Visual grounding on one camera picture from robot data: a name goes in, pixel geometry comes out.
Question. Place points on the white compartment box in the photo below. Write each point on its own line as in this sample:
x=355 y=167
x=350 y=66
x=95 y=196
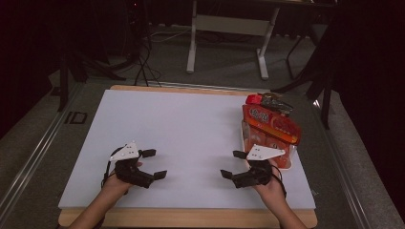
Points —
x=242 y=136

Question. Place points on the metal floor rail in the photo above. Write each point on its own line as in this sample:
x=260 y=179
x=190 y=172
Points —
x=344 y=165
x=35 y=152

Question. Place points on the person's left hand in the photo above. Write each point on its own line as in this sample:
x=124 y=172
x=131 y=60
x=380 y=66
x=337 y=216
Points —
x=116 y=186

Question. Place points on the white desk frame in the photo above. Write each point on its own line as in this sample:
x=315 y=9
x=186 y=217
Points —
x=232 y=25

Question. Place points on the white table mat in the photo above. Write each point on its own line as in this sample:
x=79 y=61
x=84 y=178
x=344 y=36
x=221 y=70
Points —
x=191 y=127

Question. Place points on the red and black sauce packet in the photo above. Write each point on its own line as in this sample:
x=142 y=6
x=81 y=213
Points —
x=273 y=102

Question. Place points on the person's right hand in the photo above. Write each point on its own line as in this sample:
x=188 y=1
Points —
x=272 y=191

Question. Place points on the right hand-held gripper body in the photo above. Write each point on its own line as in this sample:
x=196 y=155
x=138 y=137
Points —
x=264 y=152

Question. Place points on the orange snack packet clear window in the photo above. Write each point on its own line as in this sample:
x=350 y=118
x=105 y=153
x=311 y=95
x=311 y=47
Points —
x=273 y=127

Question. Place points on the black tripod stand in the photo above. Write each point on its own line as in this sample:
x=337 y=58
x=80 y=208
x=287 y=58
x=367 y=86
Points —
x=65 y=73

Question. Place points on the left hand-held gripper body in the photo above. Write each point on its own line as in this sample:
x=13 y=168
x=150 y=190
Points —
x=125 y=152

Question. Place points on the black angled stand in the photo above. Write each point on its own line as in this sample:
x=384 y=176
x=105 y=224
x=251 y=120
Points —
x=324 y=89

